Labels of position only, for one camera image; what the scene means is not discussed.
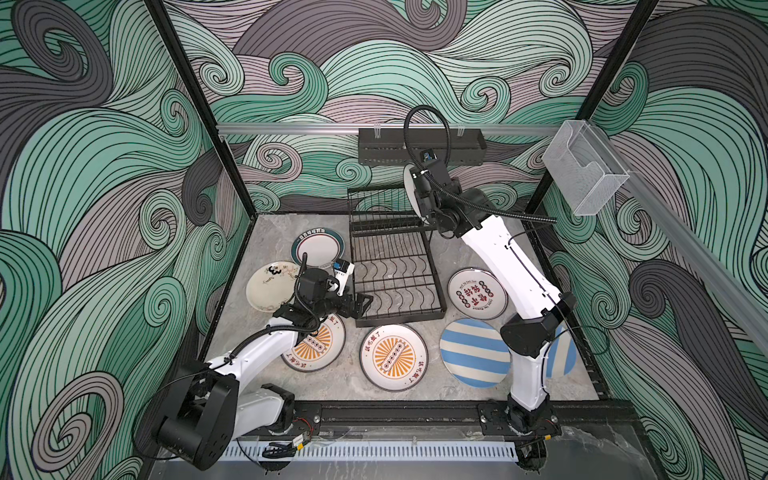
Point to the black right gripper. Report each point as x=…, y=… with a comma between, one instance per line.
x=422, y=205

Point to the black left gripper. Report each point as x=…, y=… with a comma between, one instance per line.
x=356, y=311

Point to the white plate green flower outline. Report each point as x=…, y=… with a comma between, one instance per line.
x=416, y=191

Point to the black wire dish rack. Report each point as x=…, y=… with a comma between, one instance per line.
x=390, y=247

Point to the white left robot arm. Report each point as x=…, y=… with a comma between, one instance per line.
x=204, y=408

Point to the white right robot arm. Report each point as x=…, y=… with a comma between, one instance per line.
x=540, y=306

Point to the orange sunburst plate left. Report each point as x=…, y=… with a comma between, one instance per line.
x=320, y=349

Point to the orange sunburst plate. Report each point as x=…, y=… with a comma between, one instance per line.
x=320, y=349
x=394, y=358

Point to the orange sunburst plate centre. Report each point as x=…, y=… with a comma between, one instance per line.
x=394, y=358

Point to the green-rimmed white plate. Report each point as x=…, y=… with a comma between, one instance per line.
x=322, y=246

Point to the white plate red characters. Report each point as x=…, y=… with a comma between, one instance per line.
x=477, y=294

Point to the cream plate black drawing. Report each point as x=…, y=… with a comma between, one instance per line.
x=271, y=286

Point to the blue striped plate large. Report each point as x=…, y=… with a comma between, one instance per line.
x=474, y=353

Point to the blue striped plate right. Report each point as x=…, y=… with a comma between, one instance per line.
x=562, y=354

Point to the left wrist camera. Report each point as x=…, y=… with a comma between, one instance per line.
x=343, y=271

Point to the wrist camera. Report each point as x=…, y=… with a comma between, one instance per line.
x=428, y=157
x=343, y=271

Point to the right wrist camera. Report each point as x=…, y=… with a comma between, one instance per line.
x=428, y=157

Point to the aluminium rail back wall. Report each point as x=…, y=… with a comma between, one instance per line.
x=304, y=128

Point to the aluminium rail wall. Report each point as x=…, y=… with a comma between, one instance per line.
x=683, y=204
x=304, y=128

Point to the black wall-mounted tray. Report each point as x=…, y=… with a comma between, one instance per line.
x=386, y=146

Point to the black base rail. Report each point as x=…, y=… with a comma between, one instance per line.
x=490, y=417

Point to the clear acrylic wall box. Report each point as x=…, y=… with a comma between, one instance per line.
x=585, y=166

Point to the white slotted cable duct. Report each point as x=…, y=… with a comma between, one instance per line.
x=362, y=451

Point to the aluminium rail right wall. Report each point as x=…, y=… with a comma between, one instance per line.
x=683, y=204

